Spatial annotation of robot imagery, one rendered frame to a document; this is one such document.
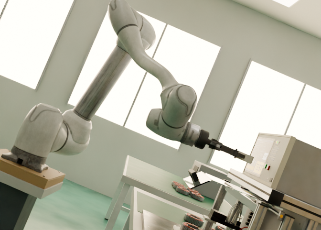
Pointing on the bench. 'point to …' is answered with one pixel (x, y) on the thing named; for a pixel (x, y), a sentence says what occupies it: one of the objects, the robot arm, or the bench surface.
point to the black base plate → (155, 222)
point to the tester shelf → (276, 196)
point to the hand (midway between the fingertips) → (244, 157)
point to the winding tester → (292, 168)
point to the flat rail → (242, 199)
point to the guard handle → (193, 175)
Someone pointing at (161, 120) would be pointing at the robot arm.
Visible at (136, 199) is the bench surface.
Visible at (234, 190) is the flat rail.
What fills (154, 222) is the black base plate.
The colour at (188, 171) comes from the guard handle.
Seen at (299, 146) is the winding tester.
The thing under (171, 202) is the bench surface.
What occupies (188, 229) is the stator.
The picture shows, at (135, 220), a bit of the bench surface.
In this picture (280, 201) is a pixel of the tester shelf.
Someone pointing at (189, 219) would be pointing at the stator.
